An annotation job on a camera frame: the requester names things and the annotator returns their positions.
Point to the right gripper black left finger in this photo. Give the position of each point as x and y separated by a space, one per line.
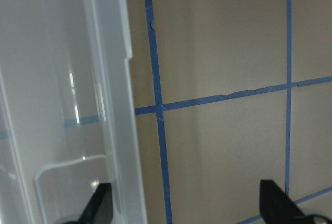
100 206

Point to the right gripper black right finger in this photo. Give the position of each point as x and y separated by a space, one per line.
275 206

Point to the clear plastic storage box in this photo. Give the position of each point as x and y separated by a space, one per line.
67 114

